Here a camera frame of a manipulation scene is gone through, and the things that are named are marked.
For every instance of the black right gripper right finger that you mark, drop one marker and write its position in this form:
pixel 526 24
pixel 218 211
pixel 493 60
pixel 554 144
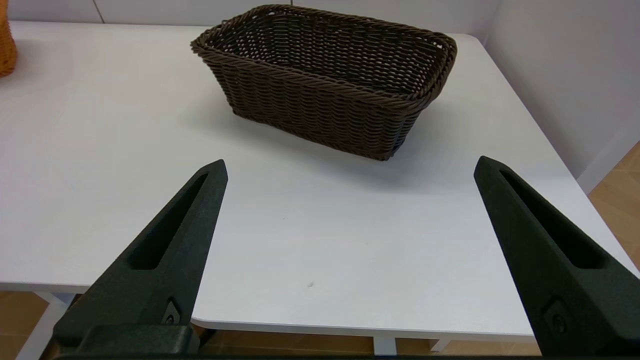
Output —
pixel 565 300

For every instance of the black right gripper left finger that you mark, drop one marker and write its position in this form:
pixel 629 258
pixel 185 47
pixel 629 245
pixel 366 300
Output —
pixel 165 280

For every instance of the dark brown wicker basket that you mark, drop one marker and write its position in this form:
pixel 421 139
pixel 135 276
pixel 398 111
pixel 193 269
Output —
pixel 320 107

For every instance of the orange wicker basket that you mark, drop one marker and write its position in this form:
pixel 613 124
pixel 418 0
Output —
pixel 6 50

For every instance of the white table leg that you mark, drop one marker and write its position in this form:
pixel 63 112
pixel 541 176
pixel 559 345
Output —
pixel 444 344
pixel 385 346
pixel 45 320

